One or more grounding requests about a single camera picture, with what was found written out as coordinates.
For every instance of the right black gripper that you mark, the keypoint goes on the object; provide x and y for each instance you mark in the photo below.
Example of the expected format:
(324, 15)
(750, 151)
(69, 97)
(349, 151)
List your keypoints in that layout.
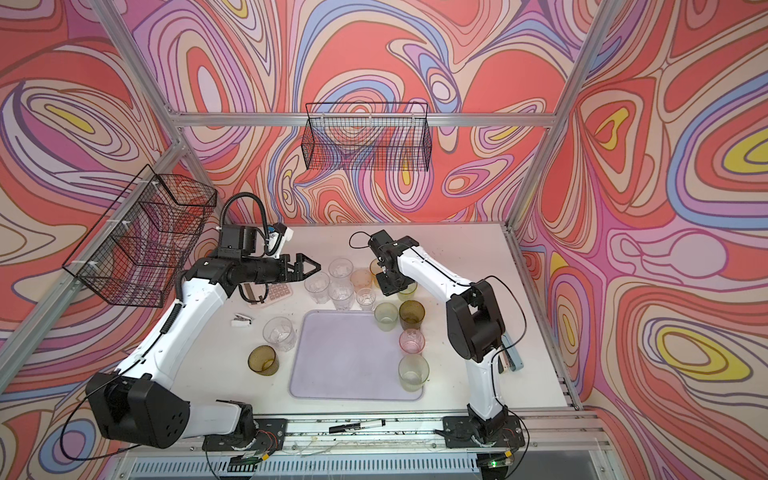
(389, 289)

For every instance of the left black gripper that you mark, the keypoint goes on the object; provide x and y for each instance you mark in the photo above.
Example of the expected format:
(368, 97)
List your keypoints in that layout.
(294, 274)

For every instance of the dark olive textured cup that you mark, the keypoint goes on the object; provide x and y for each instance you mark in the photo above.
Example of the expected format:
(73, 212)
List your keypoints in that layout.
(411, 314)

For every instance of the pink transparent cup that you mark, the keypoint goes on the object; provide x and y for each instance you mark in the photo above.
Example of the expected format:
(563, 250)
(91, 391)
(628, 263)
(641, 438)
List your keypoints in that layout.
(412, 341)

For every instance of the pale green frosted large cup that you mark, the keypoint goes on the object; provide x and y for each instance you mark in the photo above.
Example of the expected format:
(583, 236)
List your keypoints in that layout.
(413, 372)

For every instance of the bright green cup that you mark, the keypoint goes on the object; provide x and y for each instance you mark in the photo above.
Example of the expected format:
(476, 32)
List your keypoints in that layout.
(408, 292)

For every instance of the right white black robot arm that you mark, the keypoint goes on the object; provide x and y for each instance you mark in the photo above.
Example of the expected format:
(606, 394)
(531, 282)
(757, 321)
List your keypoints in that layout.
(474, 322)

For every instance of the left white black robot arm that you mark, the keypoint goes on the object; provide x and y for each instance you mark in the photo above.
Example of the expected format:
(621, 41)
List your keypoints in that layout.
(135, 403)

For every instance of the clear cup near tray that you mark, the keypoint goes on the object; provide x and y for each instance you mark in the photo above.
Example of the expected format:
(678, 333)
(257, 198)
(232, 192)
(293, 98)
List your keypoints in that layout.
(280, 334)

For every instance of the lavender plastic tray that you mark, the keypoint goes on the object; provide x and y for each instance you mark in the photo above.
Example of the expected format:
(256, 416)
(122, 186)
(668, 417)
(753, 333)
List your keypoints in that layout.
(344, 355)

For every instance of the yellow transparent cup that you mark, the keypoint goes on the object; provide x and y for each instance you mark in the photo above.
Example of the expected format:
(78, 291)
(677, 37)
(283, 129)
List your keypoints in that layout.
(375, 269)

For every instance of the clear cup back left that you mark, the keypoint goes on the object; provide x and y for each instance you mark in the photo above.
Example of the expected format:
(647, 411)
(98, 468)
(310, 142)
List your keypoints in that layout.
(317, 286)

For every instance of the peach transparent cup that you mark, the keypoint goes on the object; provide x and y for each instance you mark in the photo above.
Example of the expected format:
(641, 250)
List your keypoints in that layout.
(361, 279)

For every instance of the small clear cup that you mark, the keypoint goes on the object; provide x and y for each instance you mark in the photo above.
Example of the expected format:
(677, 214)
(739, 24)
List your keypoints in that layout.
(366, 298)

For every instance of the clear cup back centre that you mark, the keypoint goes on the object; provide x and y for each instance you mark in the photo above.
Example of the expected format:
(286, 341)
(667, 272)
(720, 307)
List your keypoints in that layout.
(340, 269)

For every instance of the clear cup front centre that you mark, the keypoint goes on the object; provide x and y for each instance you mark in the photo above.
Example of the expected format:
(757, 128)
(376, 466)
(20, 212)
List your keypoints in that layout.
(342, 295)

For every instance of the small white clip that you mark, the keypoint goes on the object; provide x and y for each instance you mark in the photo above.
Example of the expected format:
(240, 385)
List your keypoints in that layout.
(241, 321)

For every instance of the dark amber cup left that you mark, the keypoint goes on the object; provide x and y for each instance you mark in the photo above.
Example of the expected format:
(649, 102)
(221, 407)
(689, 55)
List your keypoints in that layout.
(263, 360)

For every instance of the black white marker pen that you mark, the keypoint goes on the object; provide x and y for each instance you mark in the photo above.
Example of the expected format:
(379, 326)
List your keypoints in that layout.
(355, 426)

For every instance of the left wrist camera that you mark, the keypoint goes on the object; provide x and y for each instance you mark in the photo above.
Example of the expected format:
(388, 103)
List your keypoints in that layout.
(240, 241)

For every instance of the black wire basket back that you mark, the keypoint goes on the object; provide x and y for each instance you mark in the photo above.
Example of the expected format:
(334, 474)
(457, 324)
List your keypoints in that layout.
(367, 136)

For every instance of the black wire basket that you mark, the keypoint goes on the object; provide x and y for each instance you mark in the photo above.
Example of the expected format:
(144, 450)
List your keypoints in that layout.
(133, 258)
(367, 136)

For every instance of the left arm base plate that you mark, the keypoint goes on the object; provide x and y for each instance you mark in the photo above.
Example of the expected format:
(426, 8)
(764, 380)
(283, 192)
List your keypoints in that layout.
(266, 435)

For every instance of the black wire basket left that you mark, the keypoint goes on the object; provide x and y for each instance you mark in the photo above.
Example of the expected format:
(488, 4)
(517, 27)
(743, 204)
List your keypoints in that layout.
(133, 258)

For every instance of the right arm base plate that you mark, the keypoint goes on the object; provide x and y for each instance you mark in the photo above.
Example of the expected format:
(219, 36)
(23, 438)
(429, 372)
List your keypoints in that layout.
(505, 431)

